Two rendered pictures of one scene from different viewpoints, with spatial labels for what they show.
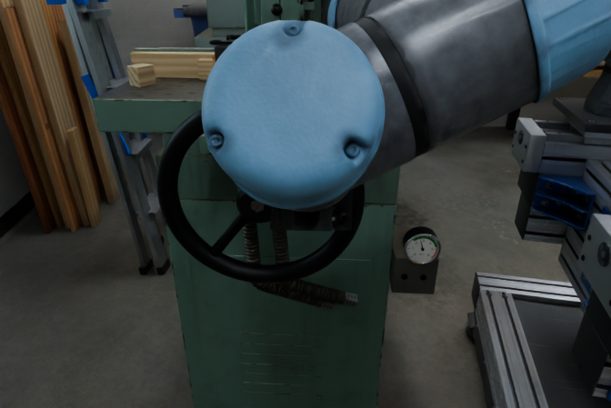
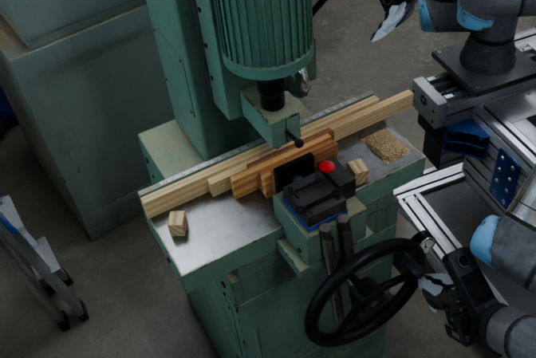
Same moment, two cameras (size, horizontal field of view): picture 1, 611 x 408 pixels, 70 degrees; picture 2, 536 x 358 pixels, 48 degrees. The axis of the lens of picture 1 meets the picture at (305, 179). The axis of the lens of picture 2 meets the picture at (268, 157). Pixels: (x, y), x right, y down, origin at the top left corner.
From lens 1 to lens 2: 0.94 m
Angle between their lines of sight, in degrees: 30
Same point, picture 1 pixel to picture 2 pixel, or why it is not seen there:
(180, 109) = (251, 248)
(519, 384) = not seen: hidden behind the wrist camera
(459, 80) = not seen: outside the picture
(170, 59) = (180, 191)
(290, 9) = (293, 127)
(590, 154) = (475, 102)
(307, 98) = not seen: outside the picture
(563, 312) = (457, 190)
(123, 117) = (206, 275)
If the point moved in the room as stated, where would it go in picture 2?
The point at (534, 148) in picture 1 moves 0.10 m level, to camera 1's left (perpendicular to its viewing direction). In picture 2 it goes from (440, 112) to (413, 127)
